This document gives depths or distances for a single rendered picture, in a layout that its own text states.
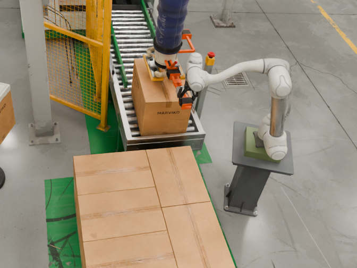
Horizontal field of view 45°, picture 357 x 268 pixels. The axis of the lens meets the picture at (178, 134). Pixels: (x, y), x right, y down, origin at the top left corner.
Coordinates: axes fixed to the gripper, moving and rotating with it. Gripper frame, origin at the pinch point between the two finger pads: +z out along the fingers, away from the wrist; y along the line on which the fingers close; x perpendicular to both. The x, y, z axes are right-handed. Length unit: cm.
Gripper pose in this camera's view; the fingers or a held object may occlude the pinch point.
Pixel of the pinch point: (186, 101)
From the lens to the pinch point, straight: 317.4
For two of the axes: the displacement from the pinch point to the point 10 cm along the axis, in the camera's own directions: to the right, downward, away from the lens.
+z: -1.5, 7.1, 6.9
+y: -9.6, 0.7, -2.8
